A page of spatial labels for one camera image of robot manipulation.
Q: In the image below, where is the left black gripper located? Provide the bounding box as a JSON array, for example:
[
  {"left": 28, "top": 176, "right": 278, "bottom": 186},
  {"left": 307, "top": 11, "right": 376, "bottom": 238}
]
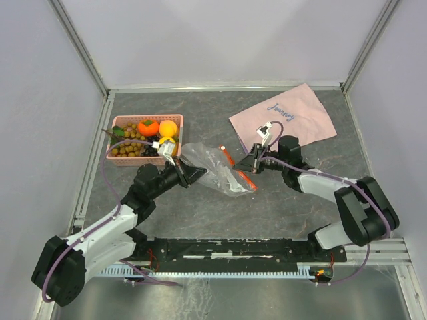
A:
[{"left": 149, "top": 155, "right": 207, "bottom": 199}]

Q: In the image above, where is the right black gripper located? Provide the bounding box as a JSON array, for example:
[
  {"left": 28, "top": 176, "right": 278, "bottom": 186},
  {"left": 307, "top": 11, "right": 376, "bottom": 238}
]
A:
[{"left": 232, "top": 144, "right": 286, "bottom": 175}]

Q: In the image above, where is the clear zip top bag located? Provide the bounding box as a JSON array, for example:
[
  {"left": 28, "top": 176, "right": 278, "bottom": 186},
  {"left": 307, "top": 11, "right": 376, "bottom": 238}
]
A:
[{"left": 181, "top": 143, "right": 258, "bottom": 197}]

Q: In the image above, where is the yellow orange fruit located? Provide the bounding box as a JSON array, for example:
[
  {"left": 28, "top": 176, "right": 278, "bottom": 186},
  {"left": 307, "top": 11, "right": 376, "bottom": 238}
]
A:
[{"left": 159, "top": 137, "right": 178, "bottom": 156}]

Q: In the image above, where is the yellow peach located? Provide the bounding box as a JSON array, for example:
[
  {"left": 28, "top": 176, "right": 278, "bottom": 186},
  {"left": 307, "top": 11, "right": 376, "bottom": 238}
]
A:
[{"left": 159, "top": 120, "right": 178, "bottom": 137}]

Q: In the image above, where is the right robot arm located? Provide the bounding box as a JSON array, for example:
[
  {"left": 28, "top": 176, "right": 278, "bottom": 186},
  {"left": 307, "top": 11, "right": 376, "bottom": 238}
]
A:
[{"left": 234, "top": 135, "right": 400, "bottom": 261}]

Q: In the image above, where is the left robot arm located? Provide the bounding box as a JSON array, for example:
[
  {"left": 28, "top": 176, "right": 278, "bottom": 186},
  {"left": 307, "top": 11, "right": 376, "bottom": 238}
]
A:
[{"left": 31, "top": 158, "right": 207, "bottom": 307}]

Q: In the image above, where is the purple cloth underneath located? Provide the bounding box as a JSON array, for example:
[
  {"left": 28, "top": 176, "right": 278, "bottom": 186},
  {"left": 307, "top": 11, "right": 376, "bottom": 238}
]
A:
[{"left": 238, "top": 137, "right": 249, "bottom": 154}]

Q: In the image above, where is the black grape bunch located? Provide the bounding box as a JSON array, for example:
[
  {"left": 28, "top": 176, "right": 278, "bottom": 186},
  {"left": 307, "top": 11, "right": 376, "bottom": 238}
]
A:
[{"left": 141, "top": 135, "right": 160, "bottom": 157}]

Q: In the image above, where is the pink plastic basket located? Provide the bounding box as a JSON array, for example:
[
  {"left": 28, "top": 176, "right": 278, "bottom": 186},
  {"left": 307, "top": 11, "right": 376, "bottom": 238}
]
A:
[{"left": 106, "top": 114, "right": 184, "bottom": 167}]

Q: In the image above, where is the orange persimmon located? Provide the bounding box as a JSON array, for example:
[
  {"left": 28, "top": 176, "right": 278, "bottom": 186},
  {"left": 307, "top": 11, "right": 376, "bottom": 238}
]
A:
[{"left": 137, "top": 119, "right": 159, "bottom": 137}]

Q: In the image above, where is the brown longan bunch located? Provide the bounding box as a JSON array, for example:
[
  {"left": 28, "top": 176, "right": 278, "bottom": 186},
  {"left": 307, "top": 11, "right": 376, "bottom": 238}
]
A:
[{"left": 103, "top": 123, "right": 147, "bottom": 158}]

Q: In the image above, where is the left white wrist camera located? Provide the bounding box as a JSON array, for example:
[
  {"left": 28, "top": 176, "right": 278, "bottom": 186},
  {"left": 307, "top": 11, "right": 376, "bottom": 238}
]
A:
[{"left": 152, "top": 141, "right": 175, "bottom": 166}]

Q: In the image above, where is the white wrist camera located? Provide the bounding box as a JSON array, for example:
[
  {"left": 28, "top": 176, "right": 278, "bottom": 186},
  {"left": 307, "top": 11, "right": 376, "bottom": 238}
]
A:
[
  {"left": 152, "top": 141, "right": 175, "bottom": 166},
  {"left": 256, "top": 121, "right": 273, "bottom": 147}
]

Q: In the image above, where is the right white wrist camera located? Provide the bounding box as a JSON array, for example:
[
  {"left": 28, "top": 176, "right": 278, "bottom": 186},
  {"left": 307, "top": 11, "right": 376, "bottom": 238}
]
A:
[{"left": 256, "top": 121, "right": 273, "bottom": 147}]

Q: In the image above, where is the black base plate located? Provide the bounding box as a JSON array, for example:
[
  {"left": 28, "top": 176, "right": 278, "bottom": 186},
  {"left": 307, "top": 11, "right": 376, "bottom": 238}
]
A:
[{"left": 128, "top": 238, "right": 347, "bottom": 273}]

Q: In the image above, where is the light blue cable duct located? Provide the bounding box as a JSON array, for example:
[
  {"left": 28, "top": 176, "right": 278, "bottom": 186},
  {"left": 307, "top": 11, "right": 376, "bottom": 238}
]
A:
[{"left": 97, "top": 263, "right": 331, "bottom": 280}]

